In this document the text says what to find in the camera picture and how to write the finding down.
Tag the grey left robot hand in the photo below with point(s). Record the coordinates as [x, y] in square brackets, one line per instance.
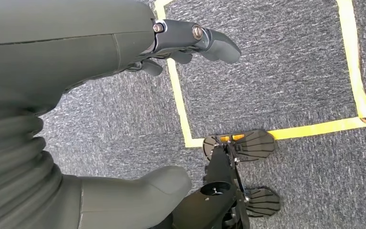
[44, 47]

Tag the yellow floor tape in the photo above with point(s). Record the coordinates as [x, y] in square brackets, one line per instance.
[179, 94]

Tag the black mechanical legs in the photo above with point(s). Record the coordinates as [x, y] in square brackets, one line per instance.
[217, 202]

